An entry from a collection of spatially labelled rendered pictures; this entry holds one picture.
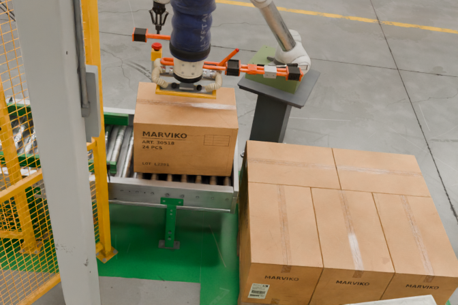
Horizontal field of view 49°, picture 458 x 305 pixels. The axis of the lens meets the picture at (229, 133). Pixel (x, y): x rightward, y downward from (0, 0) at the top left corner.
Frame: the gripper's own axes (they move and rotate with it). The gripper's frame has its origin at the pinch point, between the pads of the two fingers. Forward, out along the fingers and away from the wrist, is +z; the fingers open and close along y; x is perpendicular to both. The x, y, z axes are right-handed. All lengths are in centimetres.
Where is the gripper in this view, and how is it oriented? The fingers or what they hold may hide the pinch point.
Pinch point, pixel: (158, 30)
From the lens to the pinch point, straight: 331.2
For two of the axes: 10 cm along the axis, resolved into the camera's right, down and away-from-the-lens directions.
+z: -1.1, 7.8, 6.2
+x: -0.4, 6.2, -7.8
